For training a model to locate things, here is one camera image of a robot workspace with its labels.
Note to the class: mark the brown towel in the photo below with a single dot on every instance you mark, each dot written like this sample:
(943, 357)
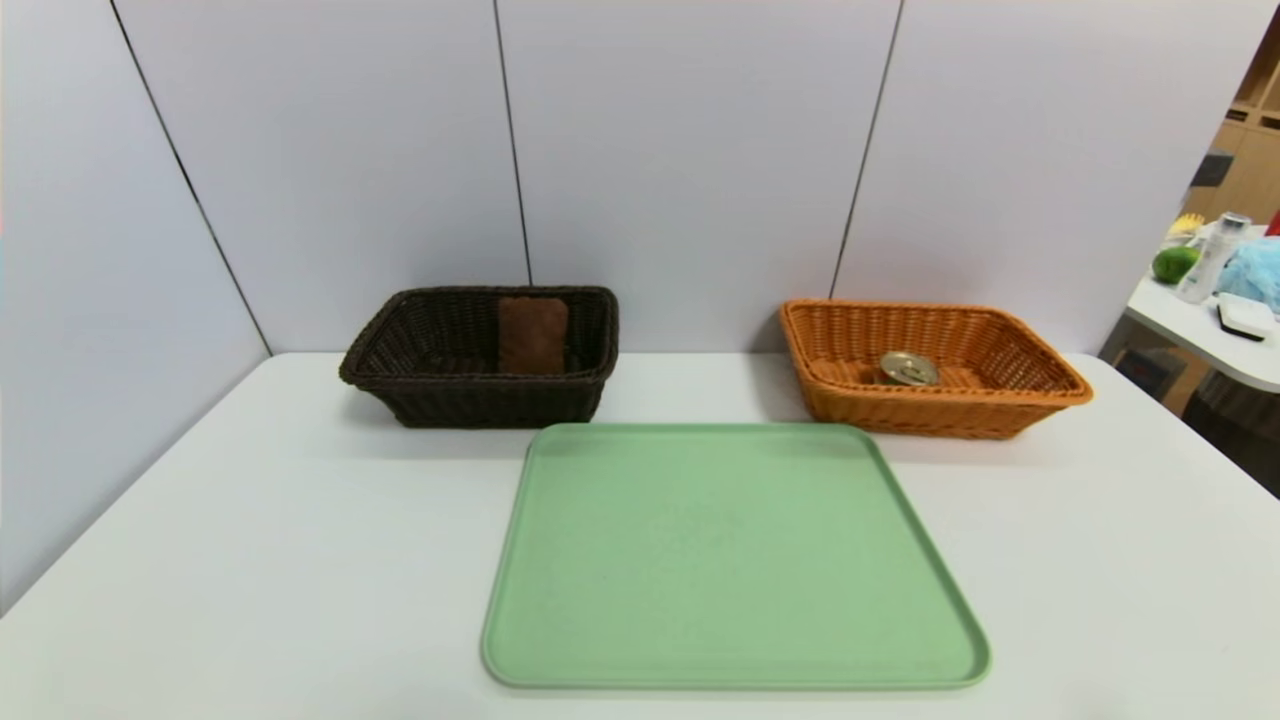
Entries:
(533, 335)

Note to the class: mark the tin can with pull tab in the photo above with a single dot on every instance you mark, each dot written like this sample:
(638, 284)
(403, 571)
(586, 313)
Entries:
(910, 368)

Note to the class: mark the dark brown wicker basket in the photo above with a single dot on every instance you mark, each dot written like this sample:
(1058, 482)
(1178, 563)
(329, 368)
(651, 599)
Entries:
(480, 405)

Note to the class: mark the orange wicker basket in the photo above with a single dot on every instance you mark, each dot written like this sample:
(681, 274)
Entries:
(900, 415)

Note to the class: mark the light green plastic tray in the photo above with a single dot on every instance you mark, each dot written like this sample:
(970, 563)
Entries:
(730, 580)

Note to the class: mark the green round fruit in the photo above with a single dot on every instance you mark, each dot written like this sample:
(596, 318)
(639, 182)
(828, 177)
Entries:
(1172, 265)

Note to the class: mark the white side table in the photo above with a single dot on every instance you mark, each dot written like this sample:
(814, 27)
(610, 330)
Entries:
(1190, 325)

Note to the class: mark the yellow small item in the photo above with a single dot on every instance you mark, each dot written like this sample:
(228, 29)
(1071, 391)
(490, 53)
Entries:
(1188, 226)

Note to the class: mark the clear plastic bottle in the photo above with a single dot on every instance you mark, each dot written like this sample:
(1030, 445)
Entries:
(1208, 262)

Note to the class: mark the dark round bin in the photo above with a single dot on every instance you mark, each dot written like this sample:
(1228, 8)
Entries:
(1240, 430)

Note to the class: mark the white and black flat box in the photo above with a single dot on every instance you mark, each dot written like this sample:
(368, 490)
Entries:
(1245, 318)

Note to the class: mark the light blue crumpled bag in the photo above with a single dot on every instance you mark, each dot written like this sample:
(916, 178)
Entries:
(1258, 275)

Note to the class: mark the wooden shelf cabinet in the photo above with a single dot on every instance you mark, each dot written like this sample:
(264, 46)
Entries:
(1250, 170)

